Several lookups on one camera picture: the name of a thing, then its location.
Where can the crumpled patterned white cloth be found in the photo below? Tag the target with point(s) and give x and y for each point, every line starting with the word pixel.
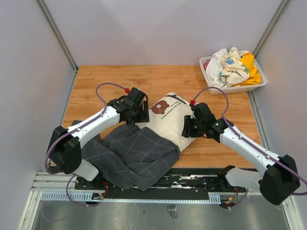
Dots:
pixel 230 67

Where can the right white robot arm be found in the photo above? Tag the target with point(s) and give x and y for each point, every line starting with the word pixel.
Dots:
pixel 275 177

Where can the cream pillow with bear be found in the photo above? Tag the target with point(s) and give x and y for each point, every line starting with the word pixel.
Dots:
pixel 167 119

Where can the dark grey checked pillowcase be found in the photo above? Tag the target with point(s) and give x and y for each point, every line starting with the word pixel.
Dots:
pixel 130 156

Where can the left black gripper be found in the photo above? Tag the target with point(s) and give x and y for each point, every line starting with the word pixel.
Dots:
pixel 144 117

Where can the yellow cloth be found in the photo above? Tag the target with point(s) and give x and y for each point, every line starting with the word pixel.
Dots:
pixel 254 77

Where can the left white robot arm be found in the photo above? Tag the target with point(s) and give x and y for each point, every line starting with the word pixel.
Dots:
pixel 66 143

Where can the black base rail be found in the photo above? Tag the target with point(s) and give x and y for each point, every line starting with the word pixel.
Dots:
pixel 179 185

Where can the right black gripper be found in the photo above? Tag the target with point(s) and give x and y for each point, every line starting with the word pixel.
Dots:
pixel 187 132

